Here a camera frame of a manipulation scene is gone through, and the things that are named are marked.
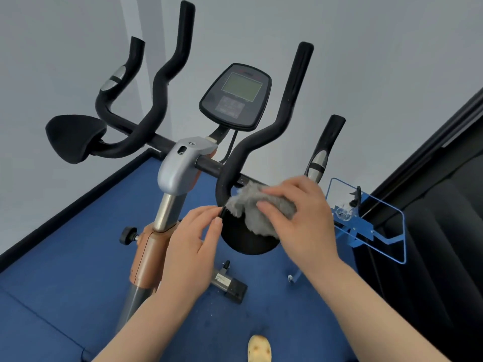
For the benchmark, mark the person's left hand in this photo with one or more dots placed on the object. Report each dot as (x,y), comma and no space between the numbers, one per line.
(185,260)

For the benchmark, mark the person's right hand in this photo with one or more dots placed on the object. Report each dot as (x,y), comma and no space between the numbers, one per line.
(309,226)

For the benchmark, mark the person's right thumb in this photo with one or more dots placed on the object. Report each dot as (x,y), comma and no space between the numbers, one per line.
(270,216)

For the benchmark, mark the person's left thumb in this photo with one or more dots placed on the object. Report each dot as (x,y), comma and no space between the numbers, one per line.
(216,233)

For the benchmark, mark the grey fluffy cleaning cloth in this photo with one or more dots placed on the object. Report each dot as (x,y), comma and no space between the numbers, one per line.
(247,207)

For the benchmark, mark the black round elbow pad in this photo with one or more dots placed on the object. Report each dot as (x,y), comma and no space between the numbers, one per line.
(73,137)
(241,241)

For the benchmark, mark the person's left forearm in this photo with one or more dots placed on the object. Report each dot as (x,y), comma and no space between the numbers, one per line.
(151,327)

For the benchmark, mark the person's right forearm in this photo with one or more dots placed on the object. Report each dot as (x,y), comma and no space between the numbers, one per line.
(369,316)

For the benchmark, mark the black bike stabilizer foot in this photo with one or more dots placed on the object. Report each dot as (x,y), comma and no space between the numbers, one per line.
(231,284)

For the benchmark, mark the black adjustment knob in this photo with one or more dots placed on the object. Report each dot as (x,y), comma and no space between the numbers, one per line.
(127,235)

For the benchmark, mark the blue metal rack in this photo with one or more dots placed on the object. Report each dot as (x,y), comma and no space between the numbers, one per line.
(358,229)

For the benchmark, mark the black bike console display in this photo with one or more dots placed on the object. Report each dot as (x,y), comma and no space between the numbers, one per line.
(236,97)

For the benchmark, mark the yellow shoe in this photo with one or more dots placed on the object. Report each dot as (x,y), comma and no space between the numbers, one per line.
(259,349)

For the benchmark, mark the black baseboard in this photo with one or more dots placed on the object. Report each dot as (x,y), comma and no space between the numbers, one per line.
(75,211)

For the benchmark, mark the black curtain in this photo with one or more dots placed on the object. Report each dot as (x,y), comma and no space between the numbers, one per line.
(434,241)

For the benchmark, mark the orange exercise bike frame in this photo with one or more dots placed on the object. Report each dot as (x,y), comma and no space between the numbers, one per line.
(149,256)

